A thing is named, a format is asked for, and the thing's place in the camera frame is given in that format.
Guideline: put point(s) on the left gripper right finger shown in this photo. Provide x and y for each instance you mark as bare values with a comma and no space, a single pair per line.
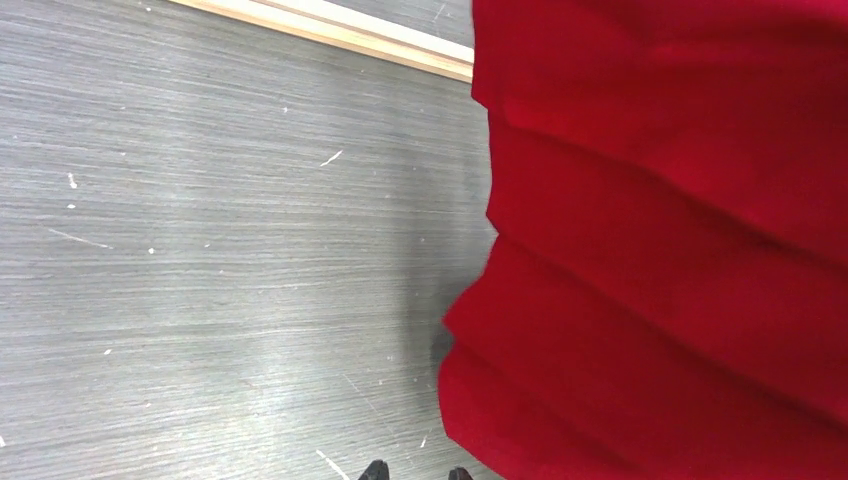
459,473

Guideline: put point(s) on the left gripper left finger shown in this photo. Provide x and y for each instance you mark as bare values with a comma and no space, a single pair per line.
376,470

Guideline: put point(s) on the wooden clothes rack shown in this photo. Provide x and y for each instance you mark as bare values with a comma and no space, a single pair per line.
331,24

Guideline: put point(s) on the red skirt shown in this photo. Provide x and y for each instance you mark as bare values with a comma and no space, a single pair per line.
666,295

